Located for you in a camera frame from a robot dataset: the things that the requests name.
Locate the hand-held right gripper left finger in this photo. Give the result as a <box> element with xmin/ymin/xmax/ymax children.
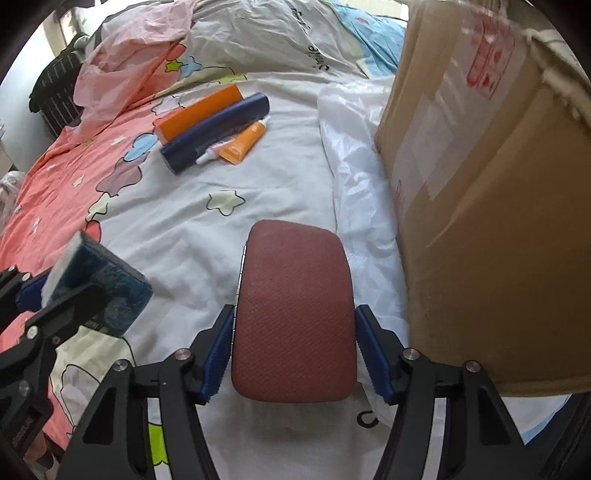
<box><xmin>58</xmin><ymin>304</ymin><xmax>236</xmax><ymax>480</ymax></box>

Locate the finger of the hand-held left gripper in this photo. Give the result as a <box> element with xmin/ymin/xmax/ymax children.
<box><xmin>25</xmin><ymin>284</ymin><xmax>109</xmax><ymax>356</ymax></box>
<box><xmin>0</xmin><ymin>265</ymin><xmax>49</xmax><ymax>319</ymax></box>

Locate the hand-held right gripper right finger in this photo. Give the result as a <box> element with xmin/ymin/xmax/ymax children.
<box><xmin>355</xmin><ymin>305</ymin><xmax>527</xmax><ymax>480</ymax></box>

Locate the maroon textured case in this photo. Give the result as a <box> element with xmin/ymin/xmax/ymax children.
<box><xmin>231</xmin><ymin>220</ymin><xmax>360</xmax><ymax>403</ymax></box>

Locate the large cardboard box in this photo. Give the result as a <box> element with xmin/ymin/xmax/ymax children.
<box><xmin>375</xmin><ymin>0</ymin><xmax>591</xmax><ymax>398</ymax></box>

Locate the orange tube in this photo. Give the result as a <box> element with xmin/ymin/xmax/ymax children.
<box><xmin>218</xmin><ymin>116</ymin><xmax>269</xmax><ymax>165</ymax></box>

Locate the orange box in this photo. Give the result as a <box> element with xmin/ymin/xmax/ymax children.
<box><xmin>154</xmin><ymin>83</ymin><xmax>245</xmax><ymax>143</ymax></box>

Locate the clear plastic bag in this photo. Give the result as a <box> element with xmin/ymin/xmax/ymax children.
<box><xmin>0</xmin><ymin>171</ymin><xmax>28</xmax><ymax>227</ymax></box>

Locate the white plastic bag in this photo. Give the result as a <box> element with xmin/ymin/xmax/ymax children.
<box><xmin>318</xmin><ymin>76</ymin><xmax>409</xmax><ymax>416</ymax></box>

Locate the small white tube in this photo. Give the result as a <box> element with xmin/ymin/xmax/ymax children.
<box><xmin>196</xmin><ymin>137</ymin><xmax>232</xmax><ymax>166</ymax></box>

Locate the black striped bag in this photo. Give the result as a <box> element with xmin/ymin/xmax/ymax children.
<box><xmin>28</xmin><ymin>33</ymin><xmax>93</xmax><ymax>139</ymax></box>

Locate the dark blue long case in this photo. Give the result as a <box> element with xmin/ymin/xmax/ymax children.
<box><xmin>160</xmin><ymin>92</ymin><xmax>271</xmax><ymax>175</ymax></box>

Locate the pink sheet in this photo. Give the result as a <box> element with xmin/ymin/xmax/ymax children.
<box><xmin>74</xmin><ymin>0</ymin><xmax>197</xmax><ymax>121</ymax></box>

